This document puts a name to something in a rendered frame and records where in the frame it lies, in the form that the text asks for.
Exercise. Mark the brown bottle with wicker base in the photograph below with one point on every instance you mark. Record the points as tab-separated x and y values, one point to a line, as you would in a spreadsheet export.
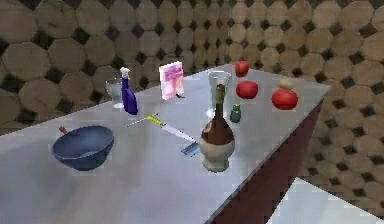
217	133

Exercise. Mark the pink and white book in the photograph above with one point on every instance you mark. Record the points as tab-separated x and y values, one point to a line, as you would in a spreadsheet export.
171	80

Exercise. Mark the clear drinking glass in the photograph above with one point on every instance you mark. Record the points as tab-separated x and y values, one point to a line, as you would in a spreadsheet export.
114	89

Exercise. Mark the purple spray bottle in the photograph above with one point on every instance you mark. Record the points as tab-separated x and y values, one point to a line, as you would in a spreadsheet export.
129	98

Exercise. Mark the red tomato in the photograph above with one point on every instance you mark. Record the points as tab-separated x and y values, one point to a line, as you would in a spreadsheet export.
284	99
247	89

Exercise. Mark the red apple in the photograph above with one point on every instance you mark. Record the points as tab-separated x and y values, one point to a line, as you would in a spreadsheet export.
241	67

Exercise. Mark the beige potato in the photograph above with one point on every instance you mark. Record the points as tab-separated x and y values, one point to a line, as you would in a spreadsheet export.
286	83

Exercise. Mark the grey topped red counter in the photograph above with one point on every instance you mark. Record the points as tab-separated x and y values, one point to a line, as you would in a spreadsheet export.
160	166

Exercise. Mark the tall clear glass vase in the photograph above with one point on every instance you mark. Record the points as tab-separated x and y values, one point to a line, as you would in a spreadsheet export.
218	78

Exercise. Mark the small green shaker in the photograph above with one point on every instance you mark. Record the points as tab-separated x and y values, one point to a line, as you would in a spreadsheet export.
235	113

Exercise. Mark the blue spatula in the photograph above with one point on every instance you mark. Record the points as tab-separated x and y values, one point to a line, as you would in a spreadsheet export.
190	149

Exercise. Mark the white table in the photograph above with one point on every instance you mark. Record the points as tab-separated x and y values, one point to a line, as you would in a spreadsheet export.
320	206

